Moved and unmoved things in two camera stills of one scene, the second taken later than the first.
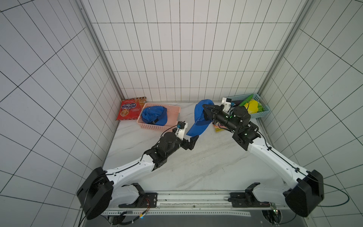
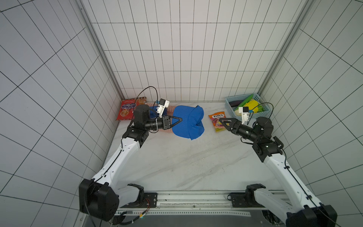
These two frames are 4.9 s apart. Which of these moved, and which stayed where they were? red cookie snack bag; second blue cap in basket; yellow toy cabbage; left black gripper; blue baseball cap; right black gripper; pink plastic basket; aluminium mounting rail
Moved: left black gripper; right black gripper; blue baseball cap
Stayed: second blue cap in basket; red cookie snack bag; aluminium mounting rail; yellow toy cabbage; pink plastic basket
